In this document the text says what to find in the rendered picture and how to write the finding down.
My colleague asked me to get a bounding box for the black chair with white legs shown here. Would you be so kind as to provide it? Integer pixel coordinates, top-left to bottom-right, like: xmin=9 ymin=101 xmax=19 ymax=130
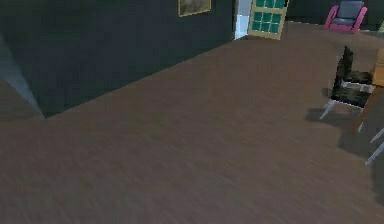
xmin=319 ymin=45 xmax=376 ymax=134

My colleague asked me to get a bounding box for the gold framed wall picture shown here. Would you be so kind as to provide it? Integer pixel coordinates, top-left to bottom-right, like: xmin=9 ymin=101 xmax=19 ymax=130
xmin=177 ymin=0 xmax=212 ymax=18

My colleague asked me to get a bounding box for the cream door with green panes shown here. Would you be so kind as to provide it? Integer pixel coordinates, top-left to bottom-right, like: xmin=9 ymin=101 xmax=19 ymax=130
xmin=247 ymin=0 xmax=290 ymax=41

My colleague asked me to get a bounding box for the pink armchair with grey cushions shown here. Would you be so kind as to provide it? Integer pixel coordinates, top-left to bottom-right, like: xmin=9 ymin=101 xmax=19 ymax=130
xmin=324 ymin=0 xmax=369 ymax=34

